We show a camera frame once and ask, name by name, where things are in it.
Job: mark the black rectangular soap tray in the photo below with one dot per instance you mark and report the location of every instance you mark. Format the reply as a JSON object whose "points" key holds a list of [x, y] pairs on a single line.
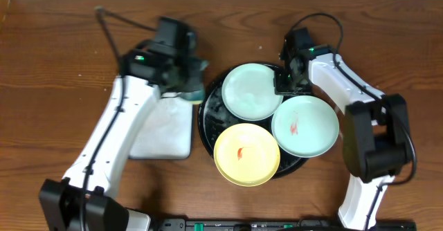
{"points": [[166, 133]]}

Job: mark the green yellow sponge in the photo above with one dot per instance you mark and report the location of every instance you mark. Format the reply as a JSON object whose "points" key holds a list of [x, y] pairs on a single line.
{"points": [[193, 89]]}

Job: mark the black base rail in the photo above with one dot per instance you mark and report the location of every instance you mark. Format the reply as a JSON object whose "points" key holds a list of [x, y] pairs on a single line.
{"points": [[177, 224]]}

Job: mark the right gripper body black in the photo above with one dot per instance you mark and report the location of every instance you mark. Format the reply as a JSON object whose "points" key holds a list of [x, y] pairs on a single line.
{"points": [[286, 83]]}

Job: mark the yellow plate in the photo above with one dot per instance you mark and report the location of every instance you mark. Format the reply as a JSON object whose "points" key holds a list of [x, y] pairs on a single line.
{"points": [[246, 155]]}

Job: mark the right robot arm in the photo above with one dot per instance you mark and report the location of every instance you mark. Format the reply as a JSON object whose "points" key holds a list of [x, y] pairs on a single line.
{"points": [[376, 133]]}

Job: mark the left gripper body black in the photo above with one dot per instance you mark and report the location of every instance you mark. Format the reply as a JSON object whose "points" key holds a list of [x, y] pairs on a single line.
{"points": [[193, 76]]}

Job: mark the green plate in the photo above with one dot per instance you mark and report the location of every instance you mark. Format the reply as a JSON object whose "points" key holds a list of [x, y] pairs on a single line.
{"points": [[248, 92], [305, 126]]}

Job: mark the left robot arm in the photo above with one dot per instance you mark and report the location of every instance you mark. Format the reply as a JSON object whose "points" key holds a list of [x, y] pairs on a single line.
{"points": [[85, 198]]}

